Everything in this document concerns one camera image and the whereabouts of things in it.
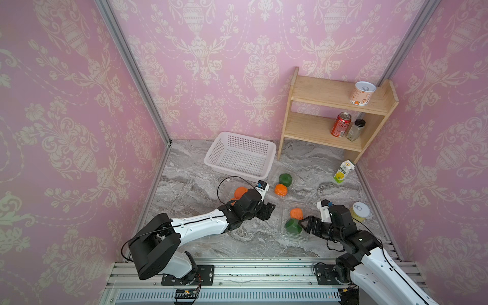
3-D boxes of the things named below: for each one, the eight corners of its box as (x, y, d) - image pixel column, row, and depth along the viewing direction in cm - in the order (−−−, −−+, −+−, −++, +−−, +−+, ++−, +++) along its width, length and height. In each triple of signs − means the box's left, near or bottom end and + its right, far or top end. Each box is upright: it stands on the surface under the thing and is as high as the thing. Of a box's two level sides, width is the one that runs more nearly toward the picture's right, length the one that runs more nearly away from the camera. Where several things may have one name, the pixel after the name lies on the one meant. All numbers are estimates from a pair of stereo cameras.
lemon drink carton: (337, 184, 103) (348, 168, 92) (332, 177, 106) (342, 161, 95) (344, 181, 104) (356, 165, 93) (339, 175, 107) (349, 159, 96)
